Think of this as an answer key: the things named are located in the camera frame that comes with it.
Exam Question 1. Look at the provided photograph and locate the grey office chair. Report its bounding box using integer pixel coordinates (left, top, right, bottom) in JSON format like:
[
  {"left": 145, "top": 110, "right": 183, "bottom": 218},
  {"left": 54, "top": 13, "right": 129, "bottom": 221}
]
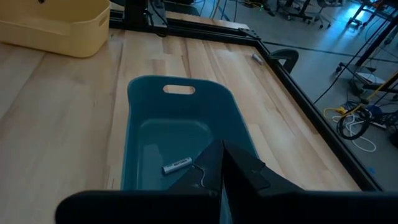
[{"left": 306, "top": 0, "right": 333, "bottom": 29}]

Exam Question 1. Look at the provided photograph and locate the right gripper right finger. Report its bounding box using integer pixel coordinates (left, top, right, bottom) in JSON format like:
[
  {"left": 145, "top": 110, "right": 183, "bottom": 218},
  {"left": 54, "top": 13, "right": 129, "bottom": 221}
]
[{"left": 222, "top": 139, "right": 398, "bottom": 224}]

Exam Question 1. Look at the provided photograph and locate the blue object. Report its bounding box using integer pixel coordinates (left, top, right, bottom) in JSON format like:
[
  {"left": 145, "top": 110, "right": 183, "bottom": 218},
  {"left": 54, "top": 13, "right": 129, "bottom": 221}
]
[{"left": 368, "top": 104, "right": 386, "bottom": 119}]

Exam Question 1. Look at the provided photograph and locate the teal plastic bin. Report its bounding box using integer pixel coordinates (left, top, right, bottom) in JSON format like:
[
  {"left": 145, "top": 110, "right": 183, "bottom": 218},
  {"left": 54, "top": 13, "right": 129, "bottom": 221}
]
[{"left": 120, "top": 75, "right": 261, "bottom": 191}]

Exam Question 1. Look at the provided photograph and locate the yellow plastic bin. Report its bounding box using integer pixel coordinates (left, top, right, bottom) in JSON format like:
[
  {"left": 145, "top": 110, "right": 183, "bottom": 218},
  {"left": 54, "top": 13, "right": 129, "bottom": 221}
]
[{"left": 0, "top": 0, "right": 111, "bottom": 58}]

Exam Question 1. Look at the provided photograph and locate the black wheeled stand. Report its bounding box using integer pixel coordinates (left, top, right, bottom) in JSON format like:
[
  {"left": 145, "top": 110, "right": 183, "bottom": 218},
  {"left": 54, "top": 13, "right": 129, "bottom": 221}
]
[{"left": 335, "top": 12, "right": 398, "bottom": 94}]

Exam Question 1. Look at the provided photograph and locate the yellow cable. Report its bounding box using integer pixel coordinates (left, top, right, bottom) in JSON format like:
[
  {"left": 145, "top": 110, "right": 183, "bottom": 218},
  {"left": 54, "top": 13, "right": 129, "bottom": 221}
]
[{"left": 323, "top": 71, "right": 398, "bottom": 118}]

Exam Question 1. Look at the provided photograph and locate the white cable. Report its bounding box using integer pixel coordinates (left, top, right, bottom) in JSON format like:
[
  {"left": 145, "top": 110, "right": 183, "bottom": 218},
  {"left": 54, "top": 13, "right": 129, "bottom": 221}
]
[{"left": 331, "top": 113, "right": 377, "bottom": 153}]

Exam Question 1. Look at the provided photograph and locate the black cable coil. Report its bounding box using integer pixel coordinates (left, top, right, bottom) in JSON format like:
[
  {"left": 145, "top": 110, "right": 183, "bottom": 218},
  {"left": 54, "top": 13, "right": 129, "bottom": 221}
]
[{"left": 336, "top": 107, "right": 373, "bottom": 141}]

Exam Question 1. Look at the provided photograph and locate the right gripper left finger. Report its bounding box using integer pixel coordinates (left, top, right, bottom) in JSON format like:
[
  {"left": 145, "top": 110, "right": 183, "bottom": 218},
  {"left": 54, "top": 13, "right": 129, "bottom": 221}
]
[{"left": 55, "top": 139, "right": 224, "bottom": 224}]

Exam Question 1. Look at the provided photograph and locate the black aluminium table frame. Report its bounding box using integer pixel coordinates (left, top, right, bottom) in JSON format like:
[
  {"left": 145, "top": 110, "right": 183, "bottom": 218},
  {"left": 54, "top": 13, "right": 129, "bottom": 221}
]
[{"left": 108, "top": 9, "right": 383, "bottom": 192}]

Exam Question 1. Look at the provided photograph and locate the long thin black cable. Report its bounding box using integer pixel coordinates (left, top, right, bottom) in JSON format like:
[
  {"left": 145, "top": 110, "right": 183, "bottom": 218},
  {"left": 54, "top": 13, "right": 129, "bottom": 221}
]
[{"left": 313, "top": 18, "right": 392, "bottom": 105}]

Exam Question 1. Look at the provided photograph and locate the dark table clamp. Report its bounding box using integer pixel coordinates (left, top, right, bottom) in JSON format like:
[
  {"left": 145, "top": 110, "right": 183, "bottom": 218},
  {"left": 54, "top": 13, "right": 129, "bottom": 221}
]
[{"left": 269, "top": 48, "right": 300, "bottom": 75}]

